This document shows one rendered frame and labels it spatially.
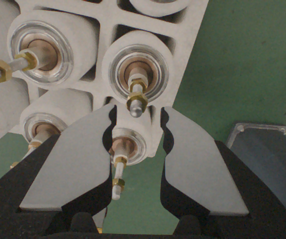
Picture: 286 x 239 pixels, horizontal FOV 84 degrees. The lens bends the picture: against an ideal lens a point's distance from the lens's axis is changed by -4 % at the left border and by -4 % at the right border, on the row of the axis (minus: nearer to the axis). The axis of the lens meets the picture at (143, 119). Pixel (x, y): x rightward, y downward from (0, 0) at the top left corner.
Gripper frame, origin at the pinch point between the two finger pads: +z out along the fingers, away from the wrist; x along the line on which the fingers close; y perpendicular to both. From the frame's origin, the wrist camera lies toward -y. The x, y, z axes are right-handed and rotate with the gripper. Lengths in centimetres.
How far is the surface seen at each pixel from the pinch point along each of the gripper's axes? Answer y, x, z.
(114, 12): -6.5, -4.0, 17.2
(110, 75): 0.6, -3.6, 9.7
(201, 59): 2.3, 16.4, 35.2
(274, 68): 3, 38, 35
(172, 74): 0.1, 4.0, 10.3
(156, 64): -1.0, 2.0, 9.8
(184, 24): -5.5, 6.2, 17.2
